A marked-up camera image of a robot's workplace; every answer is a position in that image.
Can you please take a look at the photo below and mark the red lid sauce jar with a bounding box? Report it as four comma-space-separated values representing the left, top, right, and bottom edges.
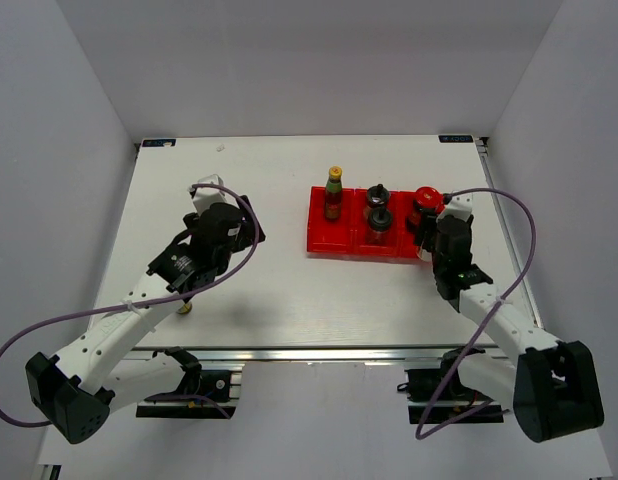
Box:
407, 186, 444, 226

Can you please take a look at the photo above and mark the black cap spice grinder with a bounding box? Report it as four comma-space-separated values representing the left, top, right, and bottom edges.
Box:
365, 183, 391, 209

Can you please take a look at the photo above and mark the yellow cap sauce bottle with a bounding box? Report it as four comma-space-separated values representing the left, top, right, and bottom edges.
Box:
177, 300, 193, 315

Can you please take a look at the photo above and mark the green neck sauce bottle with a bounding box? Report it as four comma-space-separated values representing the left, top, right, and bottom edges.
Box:
324, 166, 343, 221

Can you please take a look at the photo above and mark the silver lid spice jar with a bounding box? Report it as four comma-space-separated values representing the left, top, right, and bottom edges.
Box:
414, 229, 436, 263

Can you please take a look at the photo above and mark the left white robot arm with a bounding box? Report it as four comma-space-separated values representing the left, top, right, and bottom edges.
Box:
25, 195, 265, 444

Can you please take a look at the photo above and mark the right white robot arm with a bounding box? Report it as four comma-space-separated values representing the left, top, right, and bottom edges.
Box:
430, 209, 604, 443

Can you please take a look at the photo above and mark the red three-compartment tray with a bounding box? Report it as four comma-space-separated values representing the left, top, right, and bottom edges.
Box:
306, 186, 418, 263

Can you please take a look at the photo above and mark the right blue corner label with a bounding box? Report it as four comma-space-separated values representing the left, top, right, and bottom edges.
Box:
438, 134, 474, 144

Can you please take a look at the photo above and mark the blue corner label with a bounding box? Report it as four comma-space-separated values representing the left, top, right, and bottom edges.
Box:
438, 134, 474, 144
141, 138, 176, 148

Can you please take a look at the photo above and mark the left blue corner label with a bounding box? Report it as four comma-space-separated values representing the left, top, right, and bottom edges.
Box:
141, 138, 176, 148

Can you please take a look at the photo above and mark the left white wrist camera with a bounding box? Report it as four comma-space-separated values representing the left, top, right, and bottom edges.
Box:
189, 174, 227, 215

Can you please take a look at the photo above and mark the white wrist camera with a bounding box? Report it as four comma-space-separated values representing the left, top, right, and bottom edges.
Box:
189, 174, 227, 215
437, 193, 473, 222

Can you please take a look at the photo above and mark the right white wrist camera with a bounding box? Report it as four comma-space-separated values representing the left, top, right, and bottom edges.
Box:
437, 193, 473, 222

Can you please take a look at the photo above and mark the aluminium right side rail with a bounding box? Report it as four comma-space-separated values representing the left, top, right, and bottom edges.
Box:
474, 137, 545, 329

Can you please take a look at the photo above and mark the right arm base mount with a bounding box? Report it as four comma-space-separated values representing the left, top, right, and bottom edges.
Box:
396, 348, 508, 425

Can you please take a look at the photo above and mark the aluminium front table rail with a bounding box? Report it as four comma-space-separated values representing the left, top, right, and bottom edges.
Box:
81, 344, 555, 366

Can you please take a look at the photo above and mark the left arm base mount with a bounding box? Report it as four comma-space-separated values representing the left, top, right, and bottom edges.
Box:
135, 347, 242, 420

